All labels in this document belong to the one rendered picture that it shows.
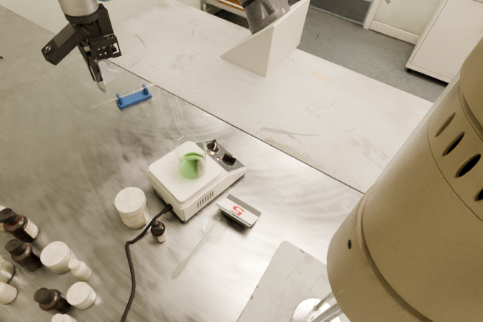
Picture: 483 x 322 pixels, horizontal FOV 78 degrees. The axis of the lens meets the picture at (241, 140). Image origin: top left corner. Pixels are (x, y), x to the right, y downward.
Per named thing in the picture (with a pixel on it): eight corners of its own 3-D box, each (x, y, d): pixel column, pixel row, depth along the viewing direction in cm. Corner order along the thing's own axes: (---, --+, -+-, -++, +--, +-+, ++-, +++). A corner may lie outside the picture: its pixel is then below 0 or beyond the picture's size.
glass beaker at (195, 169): (193, 154, 69) (191, 129, 62) (213, 169, 66) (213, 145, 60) (169, 172, 65) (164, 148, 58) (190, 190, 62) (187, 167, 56)
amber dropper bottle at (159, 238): (150, 241, 63) (144, 227, 58) (157, 228, 65) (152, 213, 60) (164, 245, 63) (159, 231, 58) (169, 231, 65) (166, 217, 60)
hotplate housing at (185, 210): (213, 144, 82) (213, 123, 76) (247, 174, 76) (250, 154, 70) (141, 192, 71) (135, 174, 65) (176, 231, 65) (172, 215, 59)
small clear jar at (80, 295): (86, 283, 57) (79, 277, 54) (100, 295, 56) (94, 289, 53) (70, 302, 55) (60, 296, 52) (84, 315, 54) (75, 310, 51)
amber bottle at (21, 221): (21, 248, 61) (-5, 228, 53) (16, 233, 62) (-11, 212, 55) (42, 236, 62) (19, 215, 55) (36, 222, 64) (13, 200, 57)
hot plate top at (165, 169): (190, 141, 72) (190, 139, 71) (224, 172, 67) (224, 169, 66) (146, 169, 66) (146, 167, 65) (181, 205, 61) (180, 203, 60)
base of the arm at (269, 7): (268, 21, 112) (254, -4, 109) (298, 3, 100) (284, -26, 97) (244, 39, 105) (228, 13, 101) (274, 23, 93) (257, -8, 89)
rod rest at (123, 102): (147, 90, 94) (145, 81, 91) (152, 97, 92) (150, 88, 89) (116, 102, 89) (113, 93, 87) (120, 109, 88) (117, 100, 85)
